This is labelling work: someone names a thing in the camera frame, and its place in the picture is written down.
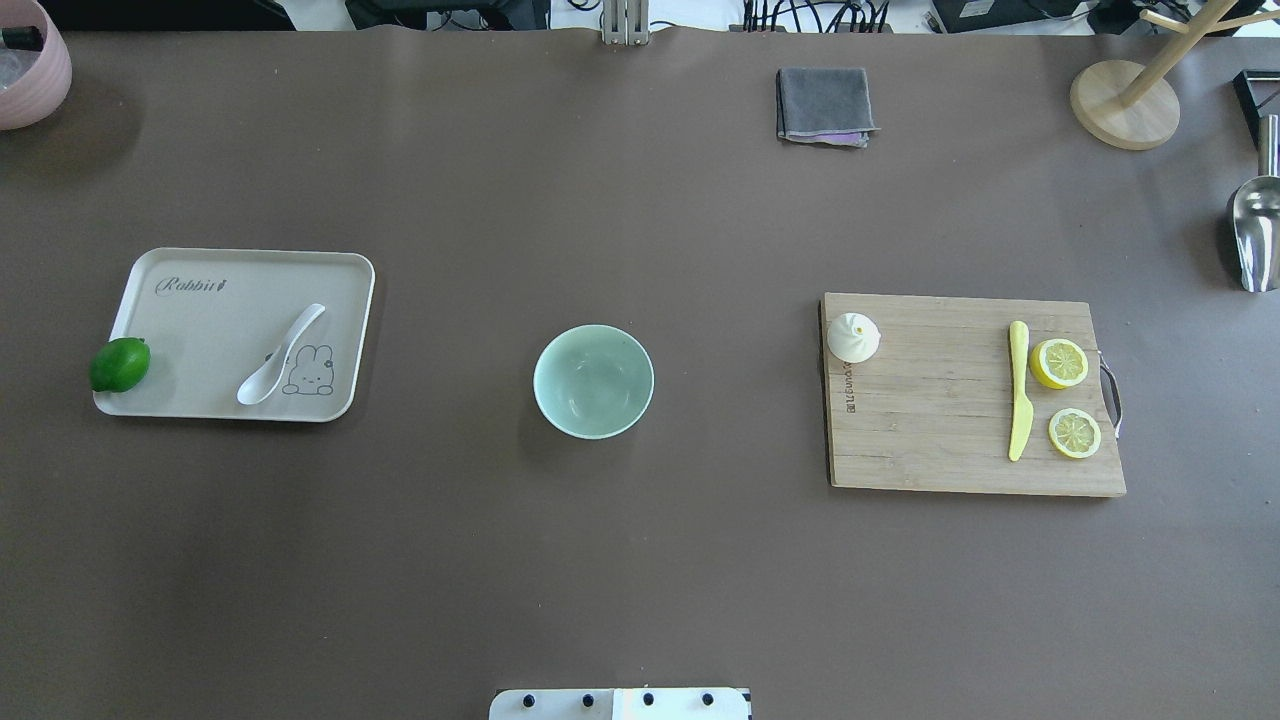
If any white ceramic spoon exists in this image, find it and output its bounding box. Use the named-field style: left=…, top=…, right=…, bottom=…
left=236, top=304, right=326, bottom=406

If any light green ceramic bowl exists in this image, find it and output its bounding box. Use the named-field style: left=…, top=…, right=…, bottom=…
left=532, top=324, right=655, bottom=439

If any pink bowl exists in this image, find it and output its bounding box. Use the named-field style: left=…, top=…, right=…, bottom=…
left=1, top=1, right=72, bottom=131

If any wooden cutting board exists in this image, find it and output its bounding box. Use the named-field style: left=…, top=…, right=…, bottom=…
left=819, top=292, right=1126, bottom=497

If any folded grey cloth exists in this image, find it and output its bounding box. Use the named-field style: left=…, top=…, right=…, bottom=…
left=776, top=67, right=878, bottom=149

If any yellow plastic knife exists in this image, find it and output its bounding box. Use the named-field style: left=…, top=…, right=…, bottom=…
left=1007, top=320, right=1034, bottom=462

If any lemon half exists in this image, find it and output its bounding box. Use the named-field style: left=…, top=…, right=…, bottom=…
left=1029, top=338, right=1091, bottom=389

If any beige rabbit serving tray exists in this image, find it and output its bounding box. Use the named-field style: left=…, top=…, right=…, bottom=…
left=93, top=249, right=375, bottom=423

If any lemon slice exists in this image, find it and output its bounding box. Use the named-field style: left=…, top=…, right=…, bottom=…
left=1047, top=407, right=1102, bottom=459

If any green lime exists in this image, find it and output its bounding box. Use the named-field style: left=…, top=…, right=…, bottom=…
left=90, top=337, right=151, bottom=393

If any wooden mug tree stand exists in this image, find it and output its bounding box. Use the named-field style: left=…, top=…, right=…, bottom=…
left=1070, top=1, right=1279, bottom=151

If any metal scoop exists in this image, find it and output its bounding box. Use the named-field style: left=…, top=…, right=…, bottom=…
left=1229, top=114, right=1279, bottom=293

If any black glass rack tray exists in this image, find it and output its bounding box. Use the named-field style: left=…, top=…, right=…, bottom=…
left=1231, top=69, right=1279, bottom=147

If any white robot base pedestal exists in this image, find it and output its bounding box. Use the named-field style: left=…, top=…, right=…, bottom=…
left=488, top=685, right=753, bottom=719

